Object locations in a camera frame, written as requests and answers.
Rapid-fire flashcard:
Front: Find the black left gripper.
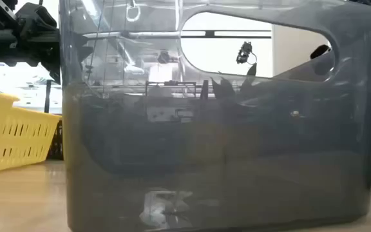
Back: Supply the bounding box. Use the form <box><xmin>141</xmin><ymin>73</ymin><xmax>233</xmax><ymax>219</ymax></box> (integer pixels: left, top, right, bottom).
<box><xmin>0</xmin><ymin>0</ymin><xmax>62</xmax><ymax>85</ymax></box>

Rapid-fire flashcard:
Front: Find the yellow perforated plastic basket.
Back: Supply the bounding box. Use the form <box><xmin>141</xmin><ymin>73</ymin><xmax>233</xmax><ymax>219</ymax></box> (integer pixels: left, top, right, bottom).
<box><xmin>0</xmin><ymin>87</ymin><xmax>62</xmax><ymax>177</ymax></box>

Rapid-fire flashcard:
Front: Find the grey translucent plastic bin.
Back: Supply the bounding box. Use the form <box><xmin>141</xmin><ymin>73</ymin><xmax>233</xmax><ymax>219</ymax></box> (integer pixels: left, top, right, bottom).
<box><xmin>59</xmin><ymin>0</ymin><xmax>371</xmax><ymax>232</ymax></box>

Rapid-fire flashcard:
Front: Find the black ceiling spotlight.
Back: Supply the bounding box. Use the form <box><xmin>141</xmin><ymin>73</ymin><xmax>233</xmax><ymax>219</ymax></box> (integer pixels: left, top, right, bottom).
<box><xmin>235</xmin><ymin>41</ymin><xmax>258</xmax><ymax>66</ymax></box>

